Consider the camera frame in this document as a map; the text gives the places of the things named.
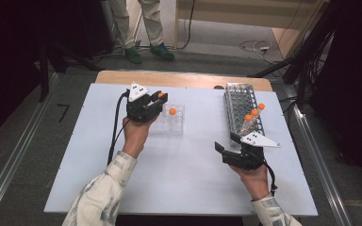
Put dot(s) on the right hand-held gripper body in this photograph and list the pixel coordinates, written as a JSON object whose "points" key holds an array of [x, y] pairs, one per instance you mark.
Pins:
{"points": [[248, 157]]}

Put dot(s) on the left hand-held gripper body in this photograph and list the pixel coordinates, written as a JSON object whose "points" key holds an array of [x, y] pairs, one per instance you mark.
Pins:
{"points": [[139, 106]]}

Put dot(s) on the orange-capped test tube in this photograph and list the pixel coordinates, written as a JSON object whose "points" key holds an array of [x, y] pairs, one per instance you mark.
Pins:
{"points": [[255, 112], [248, 117], [172, 111], [161, 94], [260, 106]]}

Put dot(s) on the clear plastic tube rack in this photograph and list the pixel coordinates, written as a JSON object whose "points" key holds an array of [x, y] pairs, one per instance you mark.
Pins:
{"points": [[172, 125]]}

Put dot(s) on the white metal tube rack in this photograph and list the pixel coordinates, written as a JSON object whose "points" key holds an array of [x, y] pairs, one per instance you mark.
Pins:
{"points": [[238, 100]]}

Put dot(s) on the person's right hand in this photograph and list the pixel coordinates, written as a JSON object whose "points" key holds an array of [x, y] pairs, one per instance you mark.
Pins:
{"points": [[254, 182]]}

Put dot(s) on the person's left hand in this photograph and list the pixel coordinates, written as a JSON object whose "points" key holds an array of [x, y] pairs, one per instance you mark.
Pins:
{"points": [[136, 135]]}

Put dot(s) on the wooden table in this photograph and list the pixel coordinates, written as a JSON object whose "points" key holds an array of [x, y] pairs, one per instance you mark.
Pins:
{"points": [[182, 80]]}

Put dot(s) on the white board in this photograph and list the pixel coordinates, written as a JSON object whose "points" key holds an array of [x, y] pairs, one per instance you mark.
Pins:
{"points": [[185, 175]]}

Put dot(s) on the dark cabinet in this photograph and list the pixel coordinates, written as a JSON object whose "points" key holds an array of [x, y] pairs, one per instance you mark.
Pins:
{"points": [[91, 28]]}

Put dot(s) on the black metal stand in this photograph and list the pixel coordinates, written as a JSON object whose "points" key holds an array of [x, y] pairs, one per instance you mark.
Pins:
{"points": [[44, 78]]}

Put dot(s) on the light wooden furniture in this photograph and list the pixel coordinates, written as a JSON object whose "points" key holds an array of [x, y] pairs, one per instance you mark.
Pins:
{"points": [[248, 12]]}

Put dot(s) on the black curtain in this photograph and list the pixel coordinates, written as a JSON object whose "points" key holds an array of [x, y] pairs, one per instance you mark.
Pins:
{"points": [[9, 62], [355, 78]]}

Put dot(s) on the aluminium floor rail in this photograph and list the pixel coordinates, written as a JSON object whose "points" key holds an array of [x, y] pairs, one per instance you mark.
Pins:
{"points": [[342, 207], [14, 157]]}

